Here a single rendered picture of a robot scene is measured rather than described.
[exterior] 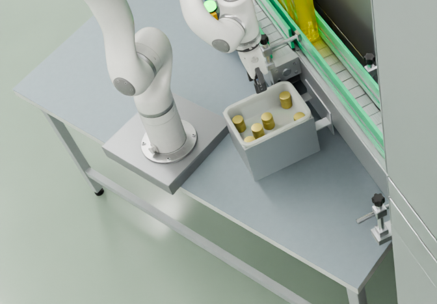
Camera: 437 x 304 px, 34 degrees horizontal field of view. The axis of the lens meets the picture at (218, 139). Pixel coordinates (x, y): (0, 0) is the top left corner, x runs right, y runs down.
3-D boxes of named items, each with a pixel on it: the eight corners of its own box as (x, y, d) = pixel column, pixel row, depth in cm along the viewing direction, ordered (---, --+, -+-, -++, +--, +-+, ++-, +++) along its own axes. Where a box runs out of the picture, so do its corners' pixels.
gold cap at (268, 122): (266, 131, 215) (263, 122, 211) (261, 124, 217) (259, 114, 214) (276, 127, 215) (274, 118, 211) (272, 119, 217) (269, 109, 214)
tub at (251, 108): (317, 133, 212) (314, 114, 205) (249, 166, 210) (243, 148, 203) (292, 96, 223) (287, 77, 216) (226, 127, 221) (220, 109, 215)
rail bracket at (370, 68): (393, 86, 200) (391, 51, 190) (371, 96, 200) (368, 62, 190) (385, 77, 203) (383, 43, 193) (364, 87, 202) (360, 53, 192)
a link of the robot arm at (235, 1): (250, 47, 183) (264, 23, 187) (240, 8, 173) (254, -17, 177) (221, 43, 186) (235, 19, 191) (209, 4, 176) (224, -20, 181)
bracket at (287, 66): (302, 73, 220) (299, 57, 214) (275, 86, 219) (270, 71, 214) (297, 66, 222) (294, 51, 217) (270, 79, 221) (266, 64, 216)
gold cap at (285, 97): (292, 109, 218) (290, 99, 215) (280, 109, 219) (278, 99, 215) (292, 99, 220) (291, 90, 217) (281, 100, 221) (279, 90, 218)
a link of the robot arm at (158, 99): (130, 114, 226) (107, 58, 208) (155, 73, 236) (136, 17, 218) (164, 120, 221) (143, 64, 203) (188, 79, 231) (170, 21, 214)
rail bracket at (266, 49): (305, 55, 215) (298, 23, 205) (254, 78, 213) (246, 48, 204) (300, 49, 216) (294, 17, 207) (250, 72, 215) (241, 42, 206)
